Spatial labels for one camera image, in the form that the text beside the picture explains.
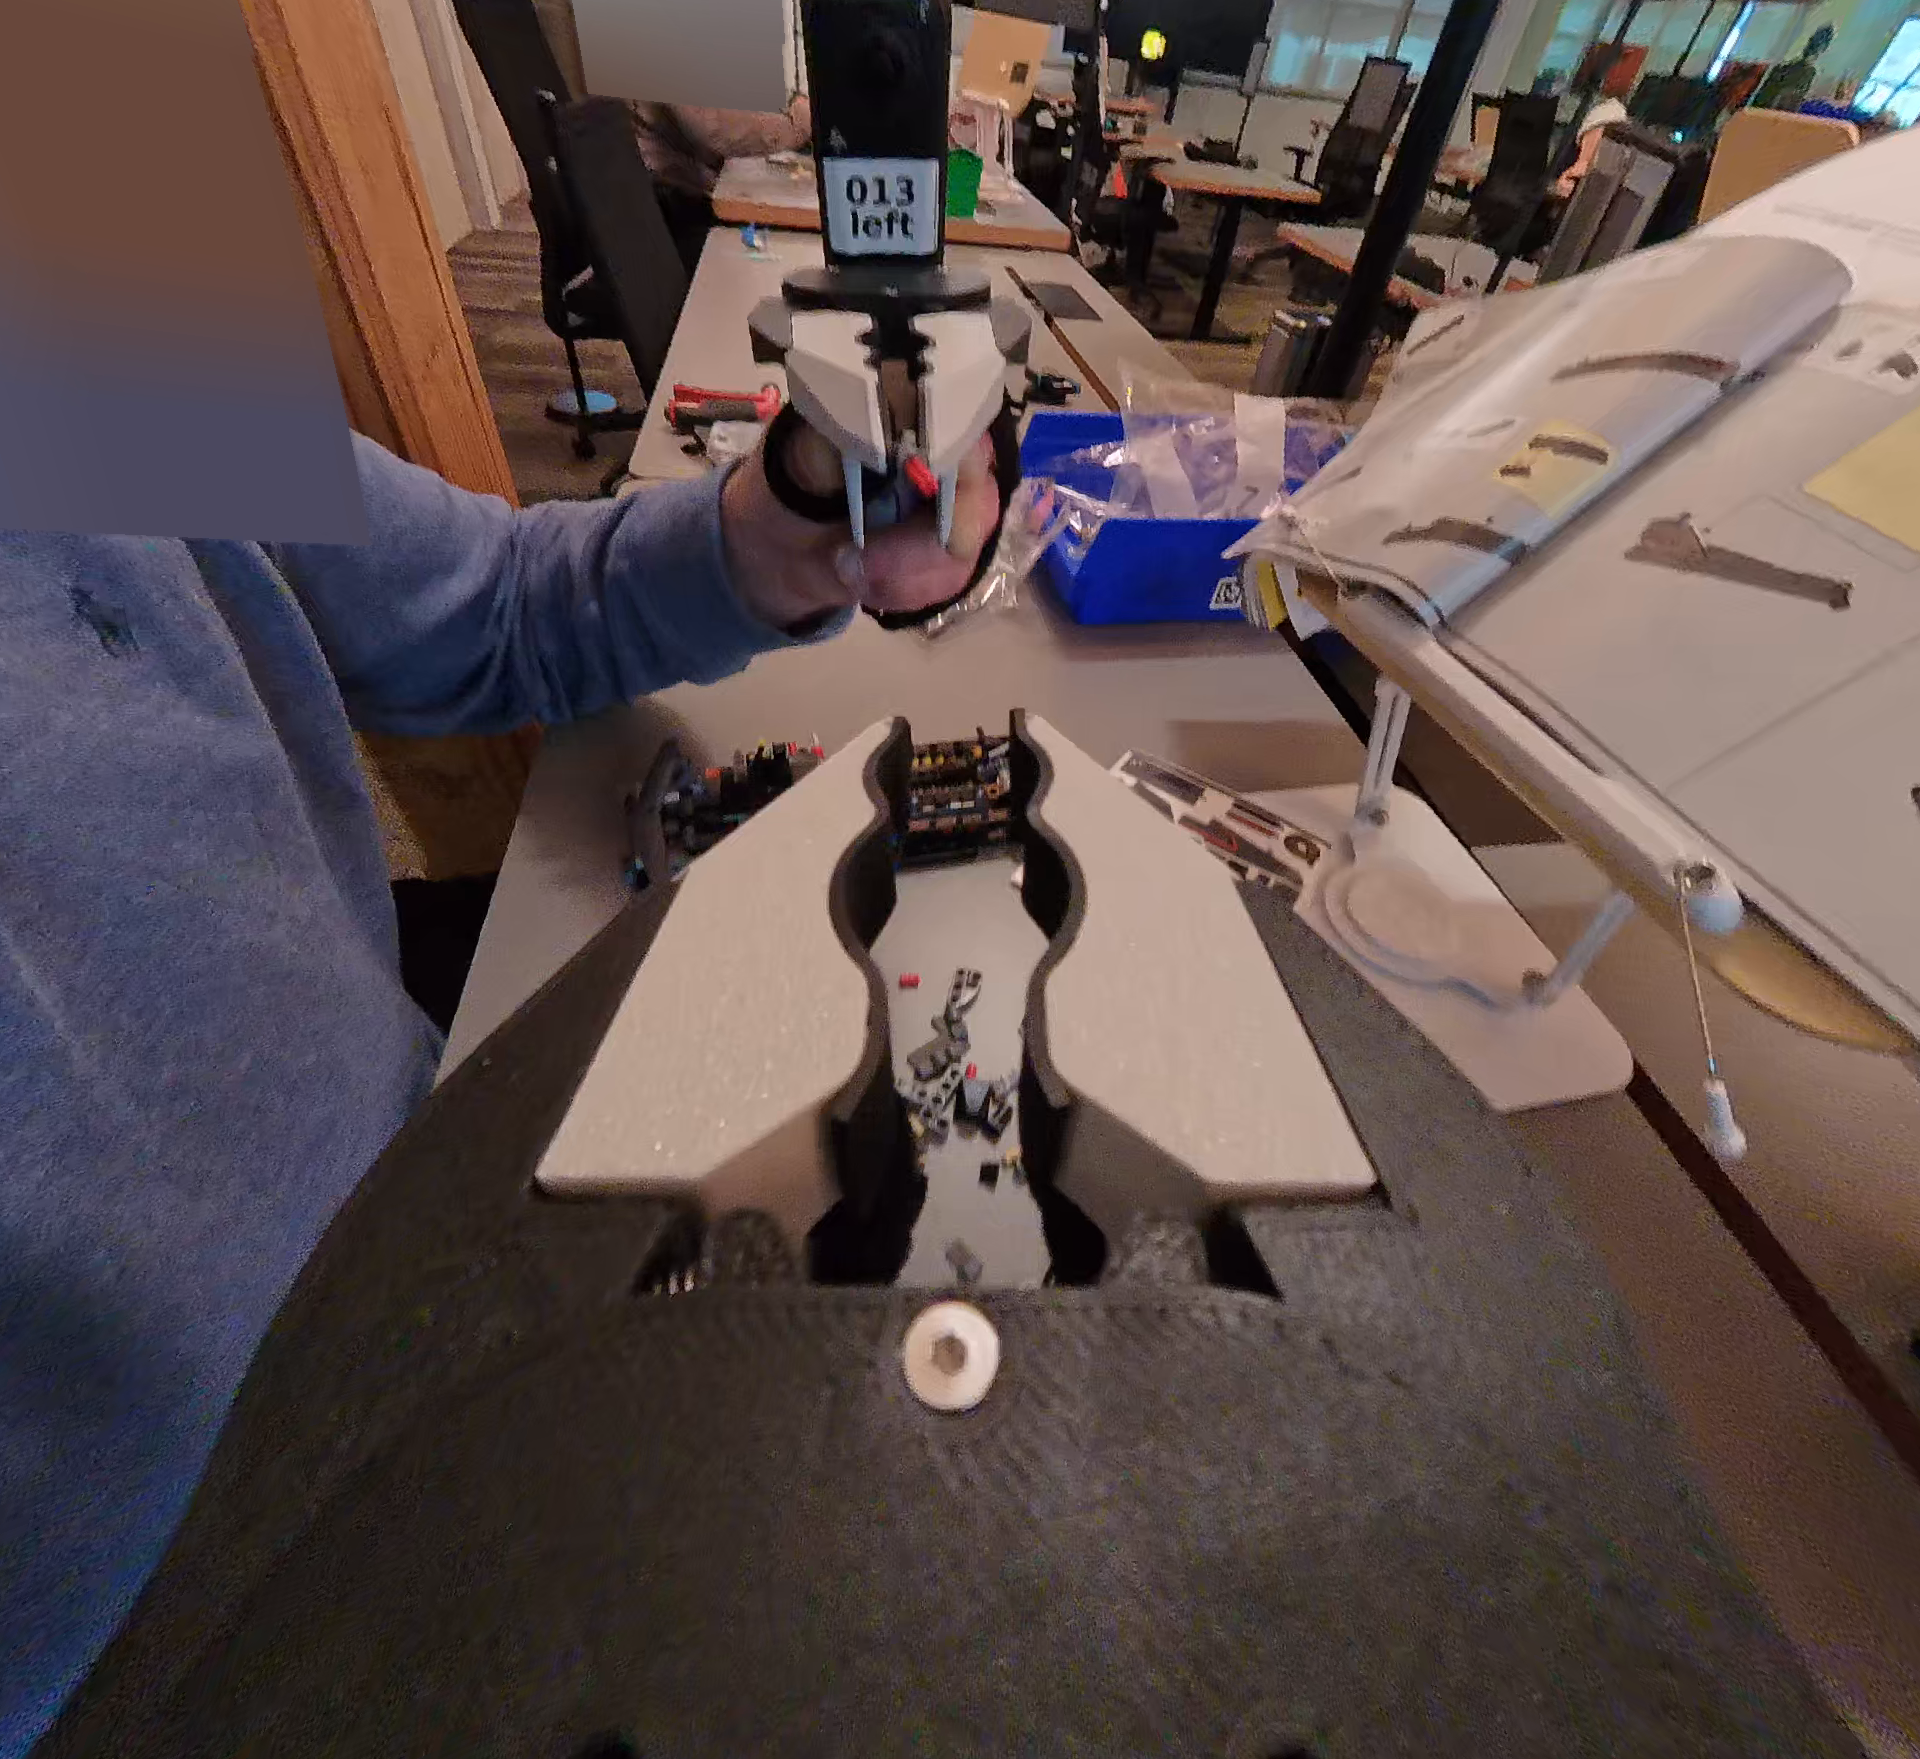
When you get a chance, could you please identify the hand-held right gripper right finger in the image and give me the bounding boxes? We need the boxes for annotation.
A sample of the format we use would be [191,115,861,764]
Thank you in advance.
[1012,707,1382,1290]

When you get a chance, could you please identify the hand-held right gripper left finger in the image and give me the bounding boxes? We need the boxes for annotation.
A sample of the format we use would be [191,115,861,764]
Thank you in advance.
[535,716,919,1290]

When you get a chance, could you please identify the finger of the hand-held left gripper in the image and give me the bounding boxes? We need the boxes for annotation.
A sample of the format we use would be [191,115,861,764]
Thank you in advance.
[916,316,1010,549]
[781,312,890,552]

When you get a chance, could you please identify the lego car chassis assembly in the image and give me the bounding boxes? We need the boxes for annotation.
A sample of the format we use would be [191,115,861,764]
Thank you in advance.
[622,728,1025,893]

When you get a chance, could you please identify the person's left hand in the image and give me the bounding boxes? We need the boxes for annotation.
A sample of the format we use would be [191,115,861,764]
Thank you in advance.
[721,416,1017,634]

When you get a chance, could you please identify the grey office table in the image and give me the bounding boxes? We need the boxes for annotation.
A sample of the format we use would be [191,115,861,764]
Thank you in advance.
[630,223,1121,486]

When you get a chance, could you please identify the sticker sheet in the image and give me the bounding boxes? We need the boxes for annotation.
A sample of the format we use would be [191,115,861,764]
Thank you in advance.
[1109,749,1332,892]

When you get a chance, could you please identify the clear plastic bags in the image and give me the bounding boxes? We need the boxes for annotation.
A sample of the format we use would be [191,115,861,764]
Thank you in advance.
[991,386,1361,594]

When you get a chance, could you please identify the blue plastic bin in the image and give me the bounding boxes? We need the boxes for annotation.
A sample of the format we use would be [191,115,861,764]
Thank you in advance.
[1021,410,1354,629]

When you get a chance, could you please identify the white desk stand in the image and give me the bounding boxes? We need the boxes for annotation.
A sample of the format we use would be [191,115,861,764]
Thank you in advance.
[1293,672,1637,1117]

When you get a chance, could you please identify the black office chair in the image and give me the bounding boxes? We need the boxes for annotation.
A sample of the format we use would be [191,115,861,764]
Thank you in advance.
[441,0,695,459]
[1291,57,1423,232]

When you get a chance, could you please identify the person's blue clothed torso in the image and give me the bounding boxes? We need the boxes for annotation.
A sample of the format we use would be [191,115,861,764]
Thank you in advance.
[0,424,457,1759]

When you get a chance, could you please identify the black metal pole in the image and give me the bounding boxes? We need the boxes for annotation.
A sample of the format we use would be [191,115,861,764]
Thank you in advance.
[1319,0,1564,398]

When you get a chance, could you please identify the open instruction booklet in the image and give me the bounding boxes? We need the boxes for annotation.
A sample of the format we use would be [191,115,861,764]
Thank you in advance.
[1230,124,1920,1029]

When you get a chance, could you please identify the wooden support post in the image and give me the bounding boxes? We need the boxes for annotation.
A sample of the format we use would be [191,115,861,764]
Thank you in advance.
[188,0,520,503]

